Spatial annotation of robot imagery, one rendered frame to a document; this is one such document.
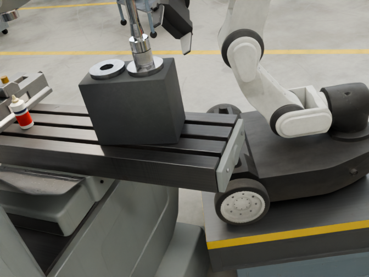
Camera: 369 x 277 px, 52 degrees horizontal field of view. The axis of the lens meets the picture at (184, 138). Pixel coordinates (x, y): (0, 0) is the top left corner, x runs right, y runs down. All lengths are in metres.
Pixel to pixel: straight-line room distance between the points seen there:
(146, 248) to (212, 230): 0.27
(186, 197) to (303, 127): 0.95
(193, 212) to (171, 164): 1.20
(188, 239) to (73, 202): 0.76
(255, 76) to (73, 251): 0.79
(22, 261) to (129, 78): 0.47
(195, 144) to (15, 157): 0.56
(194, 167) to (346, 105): 0.79
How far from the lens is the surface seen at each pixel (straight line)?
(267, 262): 1.59
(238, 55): 1.27
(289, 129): 1.46
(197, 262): 1.71
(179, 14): 0.95
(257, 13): 1.29
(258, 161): 1.48
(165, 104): 0.91
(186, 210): 2.13
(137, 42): 0.90
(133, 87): 0.91
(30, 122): 1.26
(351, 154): 1.53
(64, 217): 1.08
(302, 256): 1.61
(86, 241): 1.16
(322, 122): 1.49
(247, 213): 1.46
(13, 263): 0.89
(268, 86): 1.40
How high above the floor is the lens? 1.52
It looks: 35 degrees down
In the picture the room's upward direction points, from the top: 11 degrees counter-clockwise
